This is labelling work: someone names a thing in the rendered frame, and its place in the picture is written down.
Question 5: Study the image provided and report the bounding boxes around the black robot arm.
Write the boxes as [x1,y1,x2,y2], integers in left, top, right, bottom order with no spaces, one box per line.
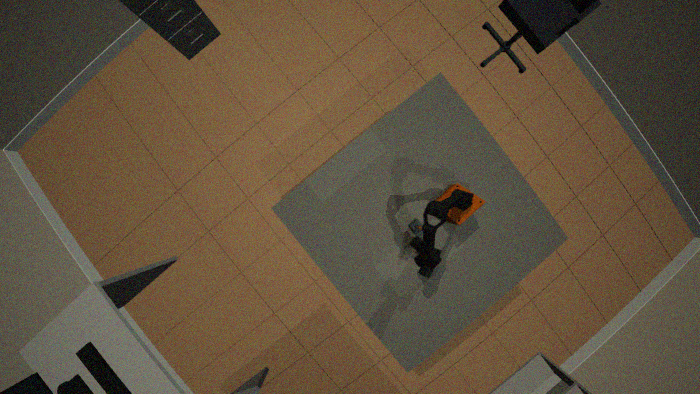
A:
[414,189,473,279]

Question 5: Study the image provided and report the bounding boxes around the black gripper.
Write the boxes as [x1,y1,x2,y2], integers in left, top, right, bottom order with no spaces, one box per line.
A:
[410,236,441,264]

